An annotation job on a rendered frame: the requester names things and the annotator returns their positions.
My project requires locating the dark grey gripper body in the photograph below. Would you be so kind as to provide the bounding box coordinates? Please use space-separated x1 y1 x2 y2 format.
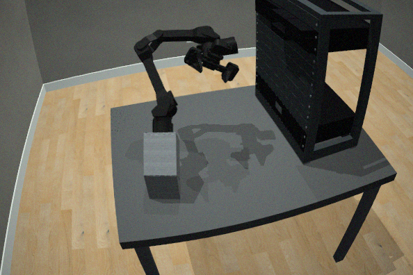
184 47 239 81

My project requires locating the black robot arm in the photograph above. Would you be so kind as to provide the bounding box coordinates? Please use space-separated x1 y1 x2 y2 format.
134 26 238 133

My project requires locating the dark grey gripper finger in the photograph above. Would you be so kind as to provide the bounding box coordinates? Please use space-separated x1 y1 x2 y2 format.
221 65 236 83
188 51 203 73

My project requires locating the black server rack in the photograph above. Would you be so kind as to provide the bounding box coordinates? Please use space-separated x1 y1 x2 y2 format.
255 0 383 165

